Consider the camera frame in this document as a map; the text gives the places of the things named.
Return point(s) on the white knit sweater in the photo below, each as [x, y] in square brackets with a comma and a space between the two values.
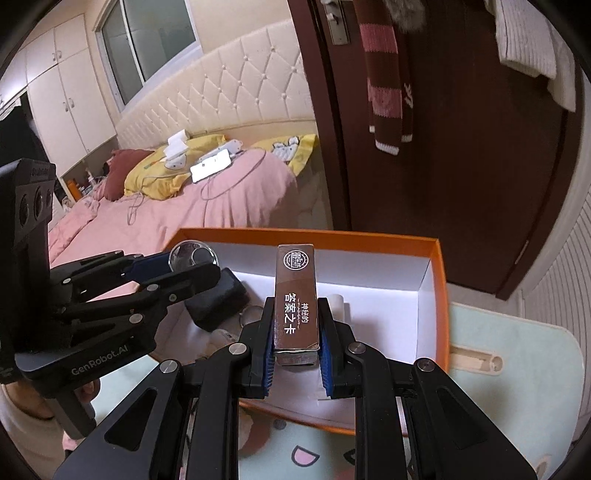
[526, 41]

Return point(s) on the person's left hand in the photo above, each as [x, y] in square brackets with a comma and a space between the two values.
[87, 386]

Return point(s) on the white ribbed panel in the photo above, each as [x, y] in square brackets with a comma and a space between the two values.
[563, 286]

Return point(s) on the black case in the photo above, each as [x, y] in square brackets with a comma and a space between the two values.
[217, 300]

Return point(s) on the dark hanging garment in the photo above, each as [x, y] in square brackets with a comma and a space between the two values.
[18, 134]

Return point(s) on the grey fur trim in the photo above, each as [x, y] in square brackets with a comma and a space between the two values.
[406, 14]

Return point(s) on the pink blanket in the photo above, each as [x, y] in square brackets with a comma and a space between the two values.
[231, 203]

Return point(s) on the striped red scarf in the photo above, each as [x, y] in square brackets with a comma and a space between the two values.
[383, 83]

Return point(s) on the window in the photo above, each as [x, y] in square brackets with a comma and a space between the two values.
[152, 41]

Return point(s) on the clear glass ball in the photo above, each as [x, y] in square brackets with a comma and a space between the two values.
[191, 254]

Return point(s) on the white cylinder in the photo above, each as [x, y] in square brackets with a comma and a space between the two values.
[338, 307]

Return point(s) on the yellow cartoon print pillow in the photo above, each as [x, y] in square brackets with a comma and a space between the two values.
[302, 152]

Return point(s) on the person's left forearm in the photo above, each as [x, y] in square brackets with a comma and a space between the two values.
[23, 429]

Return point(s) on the brown card box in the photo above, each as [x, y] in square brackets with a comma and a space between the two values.
[295, 314]

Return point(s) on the cartoon print desktop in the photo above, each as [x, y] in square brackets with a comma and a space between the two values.
[508, 406]

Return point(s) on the plain yellow pillow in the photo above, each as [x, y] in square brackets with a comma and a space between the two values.
[147, 177]

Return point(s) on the orange cardboard box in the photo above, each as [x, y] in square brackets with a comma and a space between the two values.
[434, 295]

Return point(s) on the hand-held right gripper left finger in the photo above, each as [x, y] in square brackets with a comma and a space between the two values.
[267, 350]

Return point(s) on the cream tufted headboard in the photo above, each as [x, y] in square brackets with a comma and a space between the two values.
[231, 92]

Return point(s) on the white wardrobe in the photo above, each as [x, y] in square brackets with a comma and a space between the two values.
[69, 92]

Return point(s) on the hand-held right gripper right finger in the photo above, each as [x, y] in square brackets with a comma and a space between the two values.
[327, 350]

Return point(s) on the white power strip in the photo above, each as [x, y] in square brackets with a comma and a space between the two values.
[232, 148]

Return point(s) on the dark brown door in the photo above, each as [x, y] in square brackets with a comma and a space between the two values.
[461, 184]

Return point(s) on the orange bottle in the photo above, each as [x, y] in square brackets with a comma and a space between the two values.
[71, 189]

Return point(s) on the dark red pillow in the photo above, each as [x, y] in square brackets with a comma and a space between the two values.
[122, 170]

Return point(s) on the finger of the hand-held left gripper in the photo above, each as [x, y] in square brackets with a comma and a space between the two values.
[152, 265]
[198, 277]

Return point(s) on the white tissue boxes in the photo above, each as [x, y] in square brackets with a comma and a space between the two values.
[175, 159]

